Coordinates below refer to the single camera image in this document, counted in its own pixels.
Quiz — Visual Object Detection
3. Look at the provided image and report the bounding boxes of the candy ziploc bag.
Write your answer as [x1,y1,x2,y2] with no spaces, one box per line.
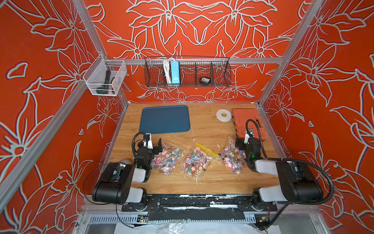
[151,141,186,176]
[217,137,245,174]
[180,142,218,185]

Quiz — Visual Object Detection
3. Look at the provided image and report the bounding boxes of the dark teal tray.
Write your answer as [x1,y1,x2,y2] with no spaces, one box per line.
[139,105,191,134]

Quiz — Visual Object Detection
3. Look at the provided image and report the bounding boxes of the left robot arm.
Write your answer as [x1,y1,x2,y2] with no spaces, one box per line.
[92,139,162,206]

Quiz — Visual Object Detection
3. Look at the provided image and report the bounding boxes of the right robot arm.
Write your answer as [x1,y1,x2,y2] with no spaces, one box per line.
[235,137,324,204]

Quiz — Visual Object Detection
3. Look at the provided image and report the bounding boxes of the orange tool case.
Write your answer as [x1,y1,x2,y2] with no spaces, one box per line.
[232,108,268,141]

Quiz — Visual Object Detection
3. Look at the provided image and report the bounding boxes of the white tape roll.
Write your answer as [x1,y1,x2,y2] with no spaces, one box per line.
[216,109,232,122]

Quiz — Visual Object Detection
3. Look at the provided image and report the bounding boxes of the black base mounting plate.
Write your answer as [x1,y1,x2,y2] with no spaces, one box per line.
[121,194,278,223]

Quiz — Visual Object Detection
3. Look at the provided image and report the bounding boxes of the green black tool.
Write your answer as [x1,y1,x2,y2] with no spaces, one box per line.
[96,70,111,95]

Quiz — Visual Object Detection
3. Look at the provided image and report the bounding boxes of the light blue box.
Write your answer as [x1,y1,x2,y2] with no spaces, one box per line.
[170,60,180,86]

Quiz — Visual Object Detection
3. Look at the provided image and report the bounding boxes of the clear plastic bin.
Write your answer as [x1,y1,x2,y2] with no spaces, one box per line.
[83,55,127,97]

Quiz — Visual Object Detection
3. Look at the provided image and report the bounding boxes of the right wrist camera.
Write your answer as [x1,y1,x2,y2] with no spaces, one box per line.
[244,131,254,144]

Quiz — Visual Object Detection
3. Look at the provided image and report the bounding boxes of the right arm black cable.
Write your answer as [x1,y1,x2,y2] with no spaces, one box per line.
[245,119,335,205]

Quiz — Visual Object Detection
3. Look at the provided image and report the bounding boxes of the white cable bundle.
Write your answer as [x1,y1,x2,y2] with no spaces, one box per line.
[163,58,172,85]

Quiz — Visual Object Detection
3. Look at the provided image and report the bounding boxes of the black wire basket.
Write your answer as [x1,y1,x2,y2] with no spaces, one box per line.
[144,56,232,88]

